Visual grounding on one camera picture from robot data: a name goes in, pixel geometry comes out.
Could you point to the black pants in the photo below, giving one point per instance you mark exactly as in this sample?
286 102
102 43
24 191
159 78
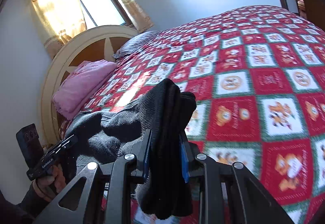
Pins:
104 136

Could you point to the cream wooden headboard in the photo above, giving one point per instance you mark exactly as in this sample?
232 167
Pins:
99 43

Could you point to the right yellow curtain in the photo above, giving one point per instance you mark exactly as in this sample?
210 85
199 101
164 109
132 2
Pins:
137 15

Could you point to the left forearm dark sleeve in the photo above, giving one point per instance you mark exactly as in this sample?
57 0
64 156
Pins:
24 212

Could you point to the pink folded blanket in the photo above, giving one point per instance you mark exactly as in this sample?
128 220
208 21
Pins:
78 87

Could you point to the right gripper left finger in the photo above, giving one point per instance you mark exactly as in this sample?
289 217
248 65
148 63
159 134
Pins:
101 193

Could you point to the striped grey pillow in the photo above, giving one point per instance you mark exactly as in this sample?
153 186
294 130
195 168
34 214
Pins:
135 44

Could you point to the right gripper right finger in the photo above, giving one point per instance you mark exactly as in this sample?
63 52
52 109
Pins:
228 193

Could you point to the left hand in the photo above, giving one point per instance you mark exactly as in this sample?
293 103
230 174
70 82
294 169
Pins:
47 187

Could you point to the red patchwork bedspread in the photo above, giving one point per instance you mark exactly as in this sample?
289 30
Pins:
257 73

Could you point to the left yellow curtain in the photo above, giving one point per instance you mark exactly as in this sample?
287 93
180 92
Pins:
57 22

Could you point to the window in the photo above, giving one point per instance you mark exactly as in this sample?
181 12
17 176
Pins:
104 12

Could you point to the yellow curtain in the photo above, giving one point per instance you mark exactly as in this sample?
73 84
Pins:
57 22
137 15

